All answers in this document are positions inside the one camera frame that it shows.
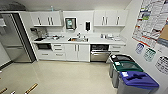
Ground white sink base cabinet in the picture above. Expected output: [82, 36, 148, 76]
[64, 43, 91, 63]

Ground white drawer unit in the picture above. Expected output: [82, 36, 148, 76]
[37, 43, 67, 62]
[108, 43, 125, 56]

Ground black soap dispenser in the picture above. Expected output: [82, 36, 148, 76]
[84, 20, 92, 33]

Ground grey bin green lid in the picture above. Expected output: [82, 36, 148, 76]
[111, 60, 145, 90]

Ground large colourful wall poster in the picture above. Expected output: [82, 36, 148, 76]
[131, 0, 168, 43]

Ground small wall sign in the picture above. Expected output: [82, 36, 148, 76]
[134, 41, 146, 56]
[154, 54, 168, 76]
[142, 46, 157, 64]

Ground tan cork notice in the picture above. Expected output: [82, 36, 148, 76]
[156, 24, 168, 51]

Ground white paper sheet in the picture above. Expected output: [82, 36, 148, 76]
[0, 17, 7, 29]

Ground teal bottle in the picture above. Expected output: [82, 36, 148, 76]
[49, 5, 55, 13]

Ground grey bin black lid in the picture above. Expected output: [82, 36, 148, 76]
[107, 53, 133, 79]

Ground stainless steel refrigerator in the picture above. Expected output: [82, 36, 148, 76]
[0, 12, 37, 65]

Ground white dish towel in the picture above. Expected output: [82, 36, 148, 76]
[112, 35, 123, 42]

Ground built-in black microwave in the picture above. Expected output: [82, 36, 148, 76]
[35, 42, 54, 52]

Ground chrome faucet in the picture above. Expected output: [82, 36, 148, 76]
[76, 31, 83, 39]

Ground white wall cabinet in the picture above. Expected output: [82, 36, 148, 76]
[28, 10, 65, 28]
[92, 8, 130, 28]

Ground stainless steel dishwasher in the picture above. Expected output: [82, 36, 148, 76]
[89, 43, 111, 64]

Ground wire basket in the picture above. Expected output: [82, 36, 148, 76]
[0, 1, 27, 13]

